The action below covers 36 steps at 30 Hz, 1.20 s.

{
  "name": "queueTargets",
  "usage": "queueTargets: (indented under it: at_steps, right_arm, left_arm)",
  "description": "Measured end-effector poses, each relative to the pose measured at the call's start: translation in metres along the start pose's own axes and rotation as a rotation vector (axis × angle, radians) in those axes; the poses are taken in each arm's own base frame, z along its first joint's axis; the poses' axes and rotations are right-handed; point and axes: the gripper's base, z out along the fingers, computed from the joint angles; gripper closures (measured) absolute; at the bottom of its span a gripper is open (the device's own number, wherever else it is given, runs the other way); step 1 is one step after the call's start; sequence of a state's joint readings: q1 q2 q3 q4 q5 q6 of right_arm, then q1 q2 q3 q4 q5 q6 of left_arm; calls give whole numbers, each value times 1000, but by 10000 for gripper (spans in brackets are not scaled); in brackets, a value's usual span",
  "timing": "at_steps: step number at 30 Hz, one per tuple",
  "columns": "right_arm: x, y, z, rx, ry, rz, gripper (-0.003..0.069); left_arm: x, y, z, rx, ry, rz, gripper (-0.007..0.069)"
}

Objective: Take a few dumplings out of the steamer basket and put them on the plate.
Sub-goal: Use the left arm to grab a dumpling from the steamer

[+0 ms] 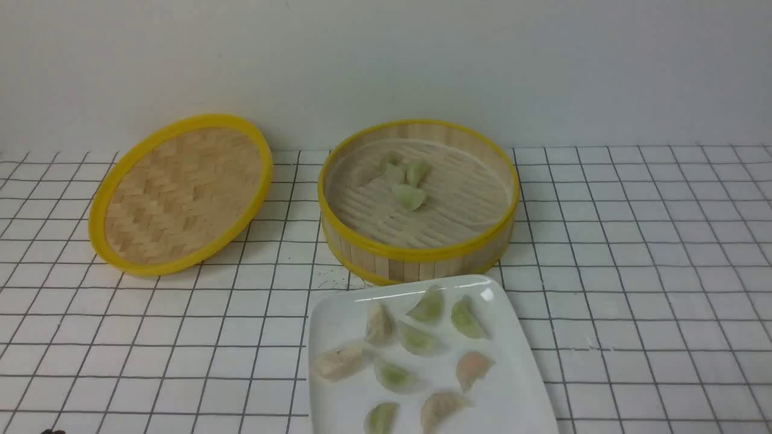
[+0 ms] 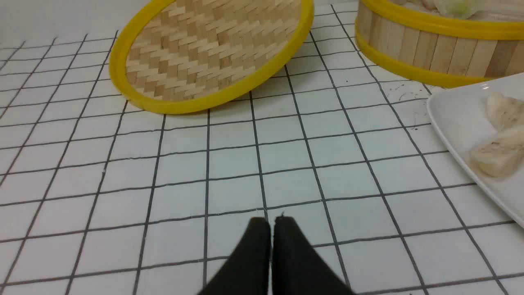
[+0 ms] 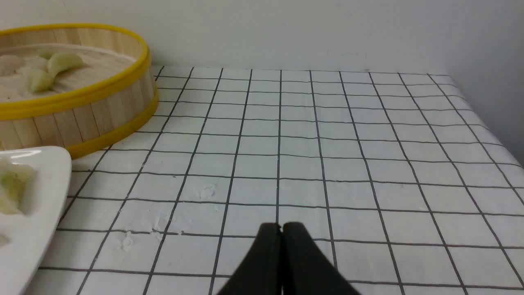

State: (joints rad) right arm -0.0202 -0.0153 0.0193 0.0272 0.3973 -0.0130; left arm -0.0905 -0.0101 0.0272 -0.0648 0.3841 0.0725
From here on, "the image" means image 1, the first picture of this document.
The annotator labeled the pale white steamed dumpling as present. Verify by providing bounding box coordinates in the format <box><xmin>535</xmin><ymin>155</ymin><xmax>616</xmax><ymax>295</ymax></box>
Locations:
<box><xmin>381</xmin><ymin>164</ymin><xmax>406</xmax><ymax>185</ymax></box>

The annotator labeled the green dumpling on plate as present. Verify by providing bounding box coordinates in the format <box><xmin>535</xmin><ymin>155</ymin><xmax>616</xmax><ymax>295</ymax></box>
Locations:
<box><xmin>450</xmin><ymin>295</ymin><xmax>489</xmax><ymax>339</ymax></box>
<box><xmin>398</xmin><ymin>321</ymin><xmax>443</xmax><ymax>357</ymax></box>
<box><xmin>364</xmin><ymin>401</ymin><xmax>400</xmax><ymax>434</ymax></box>
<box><xmin>374</xmin><ymin>358</ymin><xmax>421</xmax><ymax>394</ymax></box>
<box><xmin>407</xmin><ymin>284</ymin><xmax>444</xmax><ymax>325</ymax></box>

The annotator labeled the beige dumpling on plate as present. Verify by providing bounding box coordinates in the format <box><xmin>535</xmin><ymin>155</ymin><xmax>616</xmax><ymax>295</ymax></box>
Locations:
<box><xmin>365</xmin><ymin>301</ymin><xmax>395</xmax><ymax>348</ymax></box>
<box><xmin>312</xmin><ymin>343</ymin><xmax>374</xmax><ymax>382</ymax></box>
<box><xmin>421</xmin><ymin>391</ymin><xmax>470</xmax><ymax>433</ymax></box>

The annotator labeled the white square plate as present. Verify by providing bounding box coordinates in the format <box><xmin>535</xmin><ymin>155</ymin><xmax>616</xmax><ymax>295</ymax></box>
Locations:
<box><xmin>308</xmin><ymin>275</ymin><xmax>558</xmax><ymax>433</ymax></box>

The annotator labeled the pink dumpling on plate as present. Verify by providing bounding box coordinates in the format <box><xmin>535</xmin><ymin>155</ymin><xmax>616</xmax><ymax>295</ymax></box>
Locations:
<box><xmin>455</xmin><ymin>351</ymin><xmax>495</xmax><ymax>393</ymax></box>

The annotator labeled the green dumpling in steamer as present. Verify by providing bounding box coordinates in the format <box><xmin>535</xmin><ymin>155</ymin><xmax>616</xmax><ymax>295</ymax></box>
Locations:
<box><xmin>405</xmin><ymin>160</ymin><xmax>430</xmax><ymax>189</ymax></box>
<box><xmin>391</xmin><ymin>184</ymin><xmax>427</xmax><ymax>212</ymax></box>
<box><xmin>379</xmin><ymin>152</ymin><xmax>402</xmax><ymax>170</ymax></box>

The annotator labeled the bamboo steamer basket yellow rim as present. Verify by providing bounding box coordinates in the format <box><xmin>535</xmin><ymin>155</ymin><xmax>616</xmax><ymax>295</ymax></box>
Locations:
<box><xmin>317</xmin><ymin>120</ymin><xmax>519</xmax><ymax>285</ymax></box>

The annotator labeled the white mesh steamer liner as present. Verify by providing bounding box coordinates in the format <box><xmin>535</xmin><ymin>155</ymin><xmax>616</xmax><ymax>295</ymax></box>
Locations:
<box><xmin>324</xmin><ymin>139</ymin><xmax>514</xmax><ymax>249</ymax></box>

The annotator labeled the bamboo steamer lid yellow rim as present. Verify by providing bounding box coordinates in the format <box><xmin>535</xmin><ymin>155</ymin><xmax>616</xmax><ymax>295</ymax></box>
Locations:
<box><xmin>88</xmin><ymin>115</ymin><xmax>274</xmax><ymax>275</ymax></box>

